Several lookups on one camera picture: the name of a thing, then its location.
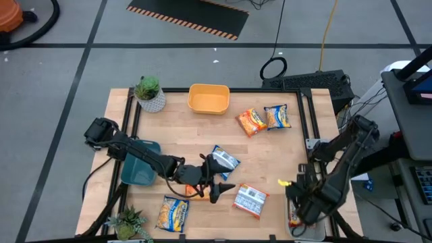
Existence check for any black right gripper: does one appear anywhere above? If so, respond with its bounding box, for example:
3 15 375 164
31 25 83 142
286 164 340 226

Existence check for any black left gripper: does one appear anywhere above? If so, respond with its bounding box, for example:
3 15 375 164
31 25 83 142
173 153 237 205

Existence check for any red Maruchan ramen pack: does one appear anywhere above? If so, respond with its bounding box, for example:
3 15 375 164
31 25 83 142
288 198 304 229

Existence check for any blue Maruchan ramen pack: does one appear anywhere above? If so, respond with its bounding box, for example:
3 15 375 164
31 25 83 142
155 195 190 234
263 103 291 132
211 144 242 182

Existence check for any orange Maruchan ramen pack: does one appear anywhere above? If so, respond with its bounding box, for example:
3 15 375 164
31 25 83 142
235 107 268 138
232 183 270 220
184 184 212 201

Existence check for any grey plastic bin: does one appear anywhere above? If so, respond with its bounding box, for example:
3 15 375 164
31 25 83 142
284 194 327 242

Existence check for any white paper sheet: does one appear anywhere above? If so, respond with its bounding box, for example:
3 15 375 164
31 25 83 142
350 171 371 182

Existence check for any yellow plastic bin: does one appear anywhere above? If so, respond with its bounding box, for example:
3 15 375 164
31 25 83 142
187 83 231 115

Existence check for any teal plastic bin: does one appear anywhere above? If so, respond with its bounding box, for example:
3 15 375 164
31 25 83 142
120 139 162 186

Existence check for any succulent in white patterned pot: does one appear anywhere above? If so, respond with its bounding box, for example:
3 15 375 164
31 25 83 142
134 75 167 114

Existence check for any small green succulent plant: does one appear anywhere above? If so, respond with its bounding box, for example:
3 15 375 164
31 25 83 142
103 205 155 243

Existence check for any black keyboard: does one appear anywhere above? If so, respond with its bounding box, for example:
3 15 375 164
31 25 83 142
410 165 432 206

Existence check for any white plastic table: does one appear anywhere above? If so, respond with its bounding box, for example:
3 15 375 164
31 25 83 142
352 59 431 122

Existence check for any dark grey desk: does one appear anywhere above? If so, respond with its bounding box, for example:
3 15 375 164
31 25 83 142
381 69 432 243

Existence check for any black monitor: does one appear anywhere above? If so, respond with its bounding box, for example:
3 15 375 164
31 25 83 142
403 69 432 105

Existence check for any black hazard-striped floor mat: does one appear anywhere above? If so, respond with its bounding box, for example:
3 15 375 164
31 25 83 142
126 0 250 41

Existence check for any black diagonal bar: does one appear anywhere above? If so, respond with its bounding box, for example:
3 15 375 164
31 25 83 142
396 45 432 81

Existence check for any orange shop vacuum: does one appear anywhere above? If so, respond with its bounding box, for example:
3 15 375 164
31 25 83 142
0 0 38 34

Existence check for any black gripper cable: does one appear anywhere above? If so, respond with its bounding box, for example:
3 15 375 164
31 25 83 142
164 153 211 200

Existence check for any black power cable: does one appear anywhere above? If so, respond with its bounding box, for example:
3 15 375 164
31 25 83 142
82 157 112 202

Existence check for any black hanging cable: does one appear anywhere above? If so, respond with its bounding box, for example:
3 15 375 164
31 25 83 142
259 0 288 81

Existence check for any black floor cable tangle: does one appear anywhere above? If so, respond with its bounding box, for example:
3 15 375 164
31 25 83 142
224 0 271 10

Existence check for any yellow hanging cable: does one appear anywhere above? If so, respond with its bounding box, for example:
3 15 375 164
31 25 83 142
318 0 340 72

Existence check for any black vacuum hose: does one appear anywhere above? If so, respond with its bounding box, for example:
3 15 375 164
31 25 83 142
0 0 61 51

